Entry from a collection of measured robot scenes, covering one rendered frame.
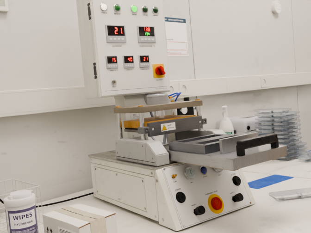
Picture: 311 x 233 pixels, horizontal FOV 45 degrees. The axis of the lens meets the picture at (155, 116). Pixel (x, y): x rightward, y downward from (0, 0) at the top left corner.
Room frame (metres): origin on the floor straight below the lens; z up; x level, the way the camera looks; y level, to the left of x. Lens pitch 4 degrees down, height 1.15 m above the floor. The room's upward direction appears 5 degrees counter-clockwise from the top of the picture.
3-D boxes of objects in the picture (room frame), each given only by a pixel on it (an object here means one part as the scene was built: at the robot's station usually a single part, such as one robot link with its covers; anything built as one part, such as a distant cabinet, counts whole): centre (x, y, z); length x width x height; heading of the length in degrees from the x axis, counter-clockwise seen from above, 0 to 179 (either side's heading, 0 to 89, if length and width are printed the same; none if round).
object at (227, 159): (1.13, -0.19, 0.97); 0.30 x 0.22 x 0.08; 35
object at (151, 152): (1.24, 0.06, 0.96); 0.25 x 0.05 x 0.07; 35
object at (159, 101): (1.41, -0.01, 1.08); 0.31 x 0.24 x 0.13; 125
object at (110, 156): (1.41, 0.01, 0.93); 0.46 x 0.35 x 0.01; 35
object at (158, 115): (1.38, -0.02, 1.07); 0.22 x 0.17 x 0.10; 125
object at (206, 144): (1.16, -0.16, 0.98); 0.20 x 0.17 x 0.03; 125
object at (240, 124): (2.21, -0.50, 0.88); 0.25 x 0.20 x 0.17; 36
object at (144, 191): (1.38, -0.03, 0.84); 0.53 x 0.37 x 0.17; 35
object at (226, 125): (2.12, -0.39, 0.92); 0.09 x 0.08 x 0.25; 164
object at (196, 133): (1.39, -0.17, 0.96); 0.26 x 0.05 x 0.07; 35
